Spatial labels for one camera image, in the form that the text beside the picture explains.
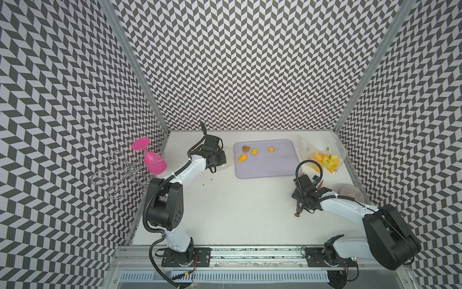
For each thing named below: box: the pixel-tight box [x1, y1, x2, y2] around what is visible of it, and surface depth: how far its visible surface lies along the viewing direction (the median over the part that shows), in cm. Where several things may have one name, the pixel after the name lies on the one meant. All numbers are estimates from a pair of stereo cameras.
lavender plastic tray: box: [234, 139, 301, 179], surface depth 109 cm
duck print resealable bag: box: [312, 134, 349, 175], surface depth 103 cm
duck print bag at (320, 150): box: [298, 130, 342, 175], surface depth 104 cm
